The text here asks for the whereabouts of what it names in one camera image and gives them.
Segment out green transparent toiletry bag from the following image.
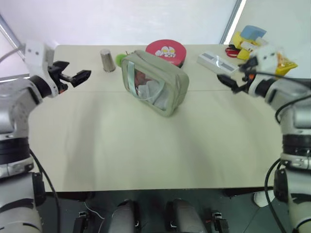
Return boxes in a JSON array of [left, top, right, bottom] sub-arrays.
[[121, 50, 190, 118]]

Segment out yellow plastic toy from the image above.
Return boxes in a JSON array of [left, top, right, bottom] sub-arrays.
[[230, 31, 262, 60]]

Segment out light blue box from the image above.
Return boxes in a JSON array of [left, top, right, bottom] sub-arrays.
[[241, 25, 267, 41]]

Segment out grey metal frame post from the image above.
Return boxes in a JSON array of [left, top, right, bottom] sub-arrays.
[[219, 0, 247, 45], [0, 12, 27, 63]]

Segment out white round object on floor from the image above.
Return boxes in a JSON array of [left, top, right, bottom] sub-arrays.
[[253, 190, 276, 208]]

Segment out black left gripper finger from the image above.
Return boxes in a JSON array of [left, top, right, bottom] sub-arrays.
[[69, 69, 92, 88], [51, 61, 70, 72]]

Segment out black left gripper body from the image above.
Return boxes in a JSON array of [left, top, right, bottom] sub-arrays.
[[47, 66, 74, 94]]

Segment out red handled scissors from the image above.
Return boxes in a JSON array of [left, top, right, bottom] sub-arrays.
[[225, 47, 241, 58]]

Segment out dark rounded robot leg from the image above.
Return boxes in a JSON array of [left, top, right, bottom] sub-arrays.
[[111, 199, 138, 233], [165, 197, 203, 233]]

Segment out silver metal cup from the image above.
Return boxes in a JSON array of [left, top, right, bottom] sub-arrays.
[[100, 48, 116, 73]]

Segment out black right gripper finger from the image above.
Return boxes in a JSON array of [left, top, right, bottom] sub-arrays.
[[230, 82, 249, 95], [216, 73, 239, 89]]

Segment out red round cartoon tin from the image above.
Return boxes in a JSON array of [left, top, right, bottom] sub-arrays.
[[145, 40, 188, 68]]

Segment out yellow snack bag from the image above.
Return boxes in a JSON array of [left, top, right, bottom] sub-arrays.
[[275, 51, 298, 75]]

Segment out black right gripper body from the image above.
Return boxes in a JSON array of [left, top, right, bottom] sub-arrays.
[[238, 56, 259, 83]]

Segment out green fuzzy ball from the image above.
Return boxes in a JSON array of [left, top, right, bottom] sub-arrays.
[[115, 54, 127, 67]]

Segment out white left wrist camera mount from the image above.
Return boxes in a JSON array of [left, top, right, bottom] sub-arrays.
[[24, 40, 60, 98]]

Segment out white rectangular flat box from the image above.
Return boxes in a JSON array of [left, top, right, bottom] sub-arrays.
[[197, 50, 241, 74]]

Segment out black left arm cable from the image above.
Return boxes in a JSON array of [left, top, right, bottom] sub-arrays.
[[28, 148, 61, 233]]

